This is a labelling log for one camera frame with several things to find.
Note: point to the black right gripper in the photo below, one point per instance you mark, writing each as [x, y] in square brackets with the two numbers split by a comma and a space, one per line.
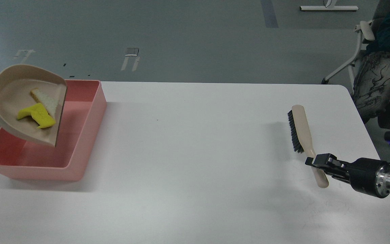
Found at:
[366, 176]

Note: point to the beige brush with black bristles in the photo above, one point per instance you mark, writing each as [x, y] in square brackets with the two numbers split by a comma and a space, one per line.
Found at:
[301, 139]

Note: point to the white bread slice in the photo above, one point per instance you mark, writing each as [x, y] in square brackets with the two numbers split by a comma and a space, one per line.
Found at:
[48, 102]

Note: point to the yellow sponge piece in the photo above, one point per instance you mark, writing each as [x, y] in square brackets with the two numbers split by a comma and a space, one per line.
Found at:
[39, 114]

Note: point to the beige plastic dustpan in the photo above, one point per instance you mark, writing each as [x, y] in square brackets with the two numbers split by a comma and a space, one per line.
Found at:
[16, 83]

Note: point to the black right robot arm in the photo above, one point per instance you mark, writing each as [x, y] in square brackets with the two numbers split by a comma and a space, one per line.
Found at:
[367, 176]

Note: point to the pink plastic bin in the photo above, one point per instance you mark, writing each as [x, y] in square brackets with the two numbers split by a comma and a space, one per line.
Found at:
[81, 119]

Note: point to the person in teal sweater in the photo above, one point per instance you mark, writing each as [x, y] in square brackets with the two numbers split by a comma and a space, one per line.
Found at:
[371, 87]

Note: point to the white office chair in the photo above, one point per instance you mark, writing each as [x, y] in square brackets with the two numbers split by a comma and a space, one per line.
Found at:
[364, 36]

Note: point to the white bar on floor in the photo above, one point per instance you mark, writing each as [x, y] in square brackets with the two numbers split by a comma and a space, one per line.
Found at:
[329, 5]

